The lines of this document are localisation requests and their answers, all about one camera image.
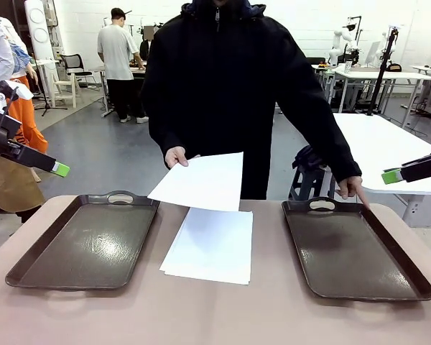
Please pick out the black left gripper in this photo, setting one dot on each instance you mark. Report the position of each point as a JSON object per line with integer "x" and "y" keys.
{"x": 0, "y": 133}

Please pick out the white A4 paper sheet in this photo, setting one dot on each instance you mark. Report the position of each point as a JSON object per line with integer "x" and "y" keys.
{"x": 212, "y": 248}
{"x": 204, "y": 183}

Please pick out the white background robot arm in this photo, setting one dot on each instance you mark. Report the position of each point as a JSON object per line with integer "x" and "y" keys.
{"x": 335, "y": 46}

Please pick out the right forearm black sleeve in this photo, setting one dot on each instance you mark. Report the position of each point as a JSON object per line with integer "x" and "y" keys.
{"x": 165, "y": 133}

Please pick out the left forearm black sleeve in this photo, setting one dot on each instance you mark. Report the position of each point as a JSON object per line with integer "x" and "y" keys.
{"x": 334, "y": 151}

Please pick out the person's left hand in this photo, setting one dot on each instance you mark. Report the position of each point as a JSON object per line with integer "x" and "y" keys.
{"x": 352, "y": 187}

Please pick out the person's right hand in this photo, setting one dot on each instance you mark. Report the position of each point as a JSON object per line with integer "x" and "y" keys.
{"x": 174, "y": 156}

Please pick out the brown fabric cover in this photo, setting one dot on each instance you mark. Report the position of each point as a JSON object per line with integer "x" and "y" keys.
{"x": 10, "y": 190}

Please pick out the large white table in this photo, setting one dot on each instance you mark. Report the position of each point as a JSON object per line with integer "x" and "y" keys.
{"x": 380, "y": 143}

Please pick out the thin black tripod stand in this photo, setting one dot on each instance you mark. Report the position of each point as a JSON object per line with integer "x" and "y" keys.
{"x": 46, "y": 106}

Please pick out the white wooden chair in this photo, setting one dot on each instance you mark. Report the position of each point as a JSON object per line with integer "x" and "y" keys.
{"x": 62, "y": 84}

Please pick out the brown plastic serving tray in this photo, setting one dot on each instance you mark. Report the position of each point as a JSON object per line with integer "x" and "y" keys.
{"x": 345, "y": 251}
{"x": 75, "y": 244}

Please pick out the black mesh office chair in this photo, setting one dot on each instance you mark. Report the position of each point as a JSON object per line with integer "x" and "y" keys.
{"x": 72, "y": 63}

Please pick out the white lab table with equipment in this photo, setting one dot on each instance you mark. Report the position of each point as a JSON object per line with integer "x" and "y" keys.
{"x": 425, "y": 68}

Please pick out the tall black tripod pole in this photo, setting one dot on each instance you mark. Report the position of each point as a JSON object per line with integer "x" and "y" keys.
{"x": 382, "y": 72}

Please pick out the black basket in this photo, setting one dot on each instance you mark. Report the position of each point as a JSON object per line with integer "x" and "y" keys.
{"x": 394, "y": 68}

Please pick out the long white lab table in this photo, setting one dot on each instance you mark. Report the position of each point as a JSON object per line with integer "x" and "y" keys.
{"x": 366, "y": 74}

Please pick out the black plastic step stool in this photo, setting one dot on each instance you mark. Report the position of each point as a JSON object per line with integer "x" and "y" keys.
{"x": 309, "y": 183}

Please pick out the black cloth bag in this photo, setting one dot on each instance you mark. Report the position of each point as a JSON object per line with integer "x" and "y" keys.
{"x": 307, "y": 156}

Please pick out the person in orange trousers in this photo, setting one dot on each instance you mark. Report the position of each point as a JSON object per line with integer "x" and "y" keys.
{"x": 0, "y": 46}

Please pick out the printed paper cup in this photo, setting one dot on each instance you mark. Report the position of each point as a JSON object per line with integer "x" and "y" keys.
{"x": 348, "y": 66}

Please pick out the white computer monitor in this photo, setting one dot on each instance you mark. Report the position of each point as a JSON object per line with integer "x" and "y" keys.
{"x": 373, "y": 52}

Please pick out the small white background robot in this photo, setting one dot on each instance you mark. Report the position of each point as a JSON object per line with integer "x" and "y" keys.
{"x": 383, "y": 46}

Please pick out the white tower air conditioner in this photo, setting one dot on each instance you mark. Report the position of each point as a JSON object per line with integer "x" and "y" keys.
{"x": 39, "y": 28}

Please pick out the man in white t-shirt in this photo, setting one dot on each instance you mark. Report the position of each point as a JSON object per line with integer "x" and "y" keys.
{"x": 116, "y": 54}

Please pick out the black chair with high back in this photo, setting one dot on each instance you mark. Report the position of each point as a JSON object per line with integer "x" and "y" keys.
{"x": 316, "y": 61}

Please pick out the seated person in dark top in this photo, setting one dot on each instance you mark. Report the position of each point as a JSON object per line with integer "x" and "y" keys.
{"x": 145, "y": 48}

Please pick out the person in black hooded jacket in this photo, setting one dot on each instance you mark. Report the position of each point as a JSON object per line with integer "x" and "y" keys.
{"x": 219, "y": 108}

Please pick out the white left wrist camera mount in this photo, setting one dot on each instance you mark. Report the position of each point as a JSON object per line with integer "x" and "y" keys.
{"x": 19, "y": 91}

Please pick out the black overhead camera stand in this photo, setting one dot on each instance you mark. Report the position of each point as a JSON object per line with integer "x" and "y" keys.
{"x": 352, "y": 27}

